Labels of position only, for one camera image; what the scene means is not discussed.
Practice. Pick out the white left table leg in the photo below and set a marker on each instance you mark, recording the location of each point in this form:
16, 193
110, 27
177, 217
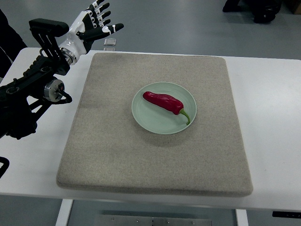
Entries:
64, 212

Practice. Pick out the grey metal base plate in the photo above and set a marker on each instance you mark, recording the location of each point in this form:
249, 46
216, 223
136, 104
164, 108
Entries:
123, 220

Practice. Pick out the person in black trousers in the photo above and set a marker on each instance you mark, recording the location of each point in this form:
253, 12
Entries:
11, 44

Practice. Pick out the white right table leg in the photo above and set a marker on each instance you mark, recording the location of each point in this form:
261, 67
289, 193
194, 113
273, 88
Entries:
241, 217

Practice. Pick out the beige felt mat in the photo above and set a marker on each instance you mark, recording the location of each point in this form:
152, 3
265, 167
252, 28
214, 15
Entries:
107, 150

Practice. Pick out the black table control panel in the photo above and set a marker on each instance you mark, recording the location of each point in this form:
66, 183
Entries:
285, 214

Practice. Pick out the brown cardboard box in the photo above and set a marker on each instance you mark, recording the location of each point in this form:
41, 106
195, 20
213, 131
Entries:
296, 7

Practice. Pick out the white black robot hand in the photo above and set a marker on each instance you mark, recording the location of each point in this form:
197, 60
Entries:
90, 25

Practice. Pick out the light green plate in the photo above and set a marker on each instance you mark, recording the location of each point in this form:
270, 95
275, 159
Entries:
158, 120

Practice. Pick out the white table leg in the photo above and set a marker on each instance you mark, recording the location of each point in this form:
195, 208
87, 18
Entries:
241, 217
64, 212

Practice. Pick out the red pepper green stem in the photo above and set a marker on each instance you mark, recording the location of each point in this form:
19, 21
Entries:
167, 102

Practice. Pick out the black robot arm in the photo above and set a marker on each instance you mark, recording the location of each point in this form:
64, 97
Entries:
25, 100

